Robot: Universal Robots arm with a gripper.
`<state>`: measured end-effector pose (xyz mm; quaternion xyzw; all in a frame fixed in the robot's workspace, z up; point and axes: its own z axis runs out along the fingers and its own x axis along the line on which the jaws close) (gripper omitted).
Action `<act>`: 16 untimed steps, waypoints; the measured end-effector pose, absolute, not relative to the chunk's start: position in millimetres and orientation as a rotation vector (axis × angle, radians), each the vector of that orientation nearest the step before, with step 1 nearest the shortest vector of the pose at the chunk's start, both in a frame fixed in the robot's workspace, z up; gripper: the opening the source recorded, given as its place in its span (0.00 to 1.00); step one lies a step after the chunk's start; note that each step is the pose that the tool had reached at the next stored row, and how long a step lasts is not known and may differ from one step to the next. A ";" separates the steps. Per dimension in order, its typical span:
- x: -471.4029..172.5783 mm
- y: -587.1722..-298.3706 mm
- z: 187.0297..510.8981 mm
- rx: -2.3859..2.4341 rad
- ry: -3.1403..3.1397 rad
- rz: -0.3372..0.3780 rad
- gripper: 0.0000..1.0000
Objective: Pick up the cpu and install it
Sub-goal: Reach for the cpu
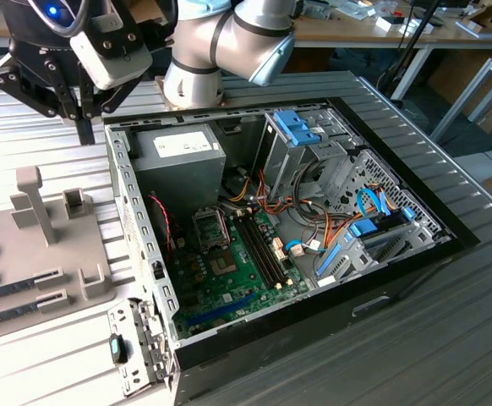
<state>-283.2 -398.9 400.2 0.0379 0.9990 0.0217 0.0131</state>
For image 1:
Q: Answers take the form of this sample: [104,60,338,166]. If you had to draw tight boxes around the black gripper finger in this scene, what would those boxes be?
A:
[0,52,87,145]
[80,74,142,145]

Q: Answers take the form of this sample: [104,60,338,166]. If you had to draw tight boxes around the CPU socket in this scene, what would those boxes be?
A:
[206,250,239,278]

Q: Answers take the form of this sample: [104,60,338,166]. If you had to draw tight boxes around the grey power supply unit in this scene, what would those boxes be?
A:
[130,122,228,212]

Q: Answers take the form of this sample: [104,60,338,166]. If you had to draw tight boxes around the grey parts rack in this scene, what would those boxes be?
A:
[0,166,118,339]

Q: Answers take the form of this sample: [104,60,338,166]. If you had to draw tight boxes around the metal socket cover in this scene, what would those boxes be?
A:
[191,206,232,255]

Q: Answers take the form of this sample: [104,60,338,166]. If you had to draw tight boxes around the silver metal drive cage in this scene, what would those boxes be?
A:
[252,107,365,211]

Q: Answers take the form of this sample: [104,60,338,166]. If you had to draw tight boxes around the black RAM slot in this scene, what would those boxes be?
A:
[244,206,296,287]
[233,211,284,291]

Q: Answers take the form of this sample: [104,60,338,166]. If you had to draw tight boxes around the dark RAM stick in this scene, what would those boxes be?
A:
[0,277,40,302]
[0,300,42,331]

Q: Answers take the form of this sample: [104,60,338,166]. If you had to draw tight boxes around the green motherboard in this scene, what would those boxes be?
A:
[167,206,311,340]

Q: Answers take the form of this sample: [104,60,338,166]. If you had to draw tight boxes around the grey metal box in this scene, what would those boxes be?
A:
[303,0,334,19]

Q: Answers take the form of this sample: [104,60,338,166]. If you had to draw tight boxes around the blue expansion slot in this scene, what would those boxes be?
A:
[185,291,258,326]

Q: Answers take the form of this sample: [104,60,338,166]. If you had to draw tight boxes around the black blue case latch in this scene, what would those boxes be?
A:
[109,333,128,364]

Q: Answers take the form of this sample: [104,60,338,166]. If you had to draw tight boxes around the hard disk in blue carrier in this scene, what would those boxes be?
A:
[347,206,416,240]

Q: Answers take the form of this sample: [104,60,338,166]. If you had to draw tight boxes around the black open PC case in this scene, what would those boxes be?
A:
[101,96,482,406]

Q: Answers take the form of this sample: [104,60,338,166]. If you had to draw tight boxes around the grey metal disk bay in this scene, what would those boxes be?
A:
[313,217,454,285]

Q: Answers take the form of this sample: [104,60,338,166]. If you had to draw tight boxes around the black tripod stand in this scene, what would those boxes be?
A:
[375,0,437,102]

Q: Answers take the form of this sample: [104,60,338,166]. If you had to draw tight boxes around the flat white box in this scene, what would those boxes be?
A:
[397,20,435,36]

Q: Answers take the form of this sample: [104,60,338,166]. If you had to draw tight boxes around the open cardboard box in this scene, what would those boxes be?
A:
[467,2,492,26]

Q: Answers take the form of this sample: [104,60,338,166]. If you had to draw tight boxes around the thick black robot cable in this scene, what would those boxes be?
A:
[28,0,93,37]

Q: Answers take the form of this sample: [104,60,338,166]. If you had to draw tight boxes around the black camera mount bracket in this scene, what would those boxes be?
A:
[96,0,144,61]

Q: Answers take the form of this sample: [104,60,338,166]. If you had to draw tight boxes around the red black twisted wire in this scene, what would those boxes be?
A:
[147,192,178,253]

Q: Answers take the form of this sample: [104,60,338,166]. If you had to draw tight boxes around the yellow black power wires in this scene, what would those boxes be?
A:
[222,167,255,208]

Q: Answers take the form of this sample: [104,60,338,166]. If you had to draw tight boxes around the blue plastic drive bracket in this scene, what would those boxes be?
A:
[273,108,327,145]

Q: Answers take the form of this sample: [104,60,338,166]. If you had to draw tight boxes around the blue wire beige plug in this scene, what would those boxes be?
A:
[285,239,321,258]

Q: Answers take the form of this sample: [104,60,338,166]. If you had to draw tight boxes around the orange red wire bundle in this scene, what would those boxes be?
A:
[256,168,357,255]

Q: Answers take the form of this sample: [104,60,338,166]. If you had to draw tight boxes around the light blue data wire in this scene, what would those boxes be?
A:
[355,185,396,221]

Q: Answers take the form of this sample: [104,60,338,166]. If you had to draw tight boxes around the blue plastic rail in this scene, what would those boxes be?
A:
[315,244,343,276]

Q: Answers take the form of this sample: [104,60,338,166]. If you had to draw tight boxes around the aluminium profile frame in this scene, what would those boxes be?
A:
[429,57,492,145]

